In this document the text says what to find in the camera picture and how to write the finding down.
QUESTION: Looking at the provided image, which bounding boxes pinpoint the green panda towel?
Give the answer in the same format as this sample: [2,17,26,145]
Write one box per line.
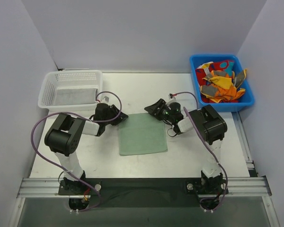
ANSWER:
[118,113,168,156]

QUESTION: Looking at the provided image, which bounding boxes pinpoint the grey panda towel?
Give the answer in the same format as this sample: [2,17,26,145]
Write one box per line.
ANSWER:
[53,88,98,105]

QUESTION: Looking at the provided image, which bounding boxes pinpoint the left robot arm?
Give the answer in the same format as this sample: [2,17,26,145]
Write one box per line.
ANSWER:
[44,103,128,187]

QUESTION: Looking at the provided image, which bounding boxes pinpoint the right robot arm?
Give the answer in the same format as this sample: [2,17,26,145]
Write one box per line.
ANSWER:
[144,99,228,191]

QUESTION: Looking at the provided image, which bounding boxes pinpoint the white perforated plastic basket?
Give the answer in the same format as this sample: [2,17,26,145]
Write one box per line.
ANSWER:
[38,70,103,112]

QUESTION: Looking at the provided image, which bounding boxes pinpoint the orange towel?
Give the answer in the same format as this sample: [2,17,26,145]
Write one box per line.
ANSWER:
[200,76,246,103]

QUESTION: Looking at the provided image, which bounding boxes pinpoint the red blue towel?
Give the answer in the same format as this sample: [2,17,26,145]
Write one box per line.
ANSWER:
[195,60,235,86]

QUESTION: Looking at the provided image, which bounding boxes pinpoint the grey orange-edged towel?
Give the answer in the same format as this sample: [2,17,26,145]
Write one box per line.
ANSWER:
[233,69,248,89]

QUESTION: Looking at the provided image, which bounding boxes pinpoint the black base mat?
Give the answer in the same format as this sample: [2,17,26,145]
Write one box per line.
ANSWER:
[58,177,228,209]

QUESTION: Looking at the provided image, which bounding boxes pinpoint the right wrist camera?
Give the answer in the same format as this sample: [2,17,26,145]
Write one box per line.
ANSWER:
[168,102,184,122]

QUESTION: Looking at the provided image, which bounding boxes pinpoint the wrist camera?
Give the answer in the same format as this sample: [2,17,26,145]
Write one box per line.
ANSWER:
[100,96,110,104]
[168,102,184,122]

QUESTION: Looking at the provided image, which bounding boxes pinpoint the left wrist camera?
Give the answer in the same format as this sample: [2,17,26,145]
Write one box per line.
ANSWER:
[100,96,110,104]

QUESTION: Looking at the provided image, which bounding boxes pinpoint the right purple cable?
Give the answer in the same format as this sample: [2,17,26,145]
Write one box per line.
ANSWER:
[169,91,228,211]

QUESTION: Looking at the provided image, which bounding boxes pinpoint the purple cable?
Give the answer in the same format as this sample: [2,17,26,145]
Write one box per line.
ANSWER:
[169,91,228,211]
[31,91,123,212]

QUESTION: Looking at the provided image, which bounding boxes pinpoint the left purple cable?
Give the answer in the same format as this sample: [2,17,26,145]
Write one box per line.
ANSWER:
[31,91,123,212]

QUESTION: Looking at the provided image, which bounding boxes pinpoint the aluminium front rail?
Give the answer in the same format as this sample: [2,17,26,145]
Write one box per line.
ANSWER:
[10,177,280,227]

